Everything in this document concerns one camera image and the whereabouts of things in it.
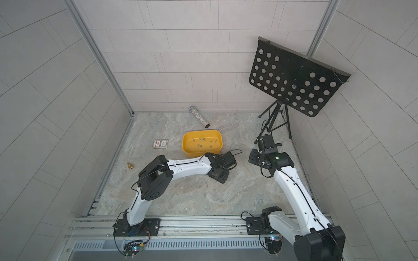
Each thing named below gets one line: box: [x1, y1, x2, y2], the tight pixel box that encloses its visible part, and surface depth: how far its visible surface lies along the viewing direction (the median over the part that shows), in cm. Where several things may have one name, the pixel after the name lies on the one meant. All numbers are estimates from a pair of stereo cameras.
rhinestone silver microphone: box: [189, 105, 211, 129], surface depth 116 cm
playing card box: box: [152, 139, 169, 149], surface depth 99 cm
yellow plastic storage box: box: [181, 129, 224, 158], surface depth 101 cm
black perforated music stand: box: [249, 36, 352, 140], surface depth 74 cm
